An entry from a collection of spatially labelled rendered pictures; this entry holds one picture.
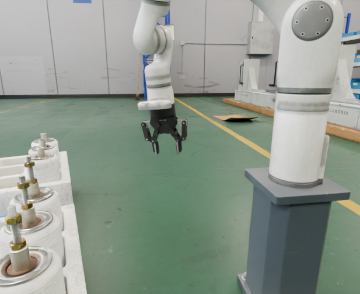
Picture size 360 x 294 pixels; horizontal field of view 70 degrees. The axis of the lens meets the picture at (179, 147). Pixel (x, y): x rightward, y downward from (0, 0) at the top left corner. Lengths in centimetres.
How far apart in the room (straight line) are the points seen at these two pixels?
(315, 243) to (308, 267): 5
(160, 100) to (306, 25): 38
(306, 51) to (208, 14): 663
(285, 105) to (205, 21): 659
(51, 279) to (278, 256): 39
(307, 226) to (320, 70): 28
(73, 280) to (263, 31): 706
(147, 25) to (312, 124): 43
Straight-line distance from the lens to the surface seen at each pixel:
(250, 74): 487
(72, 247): 58
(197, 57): 690
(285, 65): 50
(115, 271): 78
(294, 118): 50
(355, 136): 248
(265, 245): 58
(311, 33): 50
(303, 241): 57
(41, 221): 53
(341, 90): 298
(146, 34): 69
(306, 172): 53
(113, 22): 686
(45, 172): 91
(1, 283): 42
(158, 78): 71
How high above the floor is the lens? 50
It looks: 15 degrees down
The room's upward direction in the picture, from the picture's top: straight up
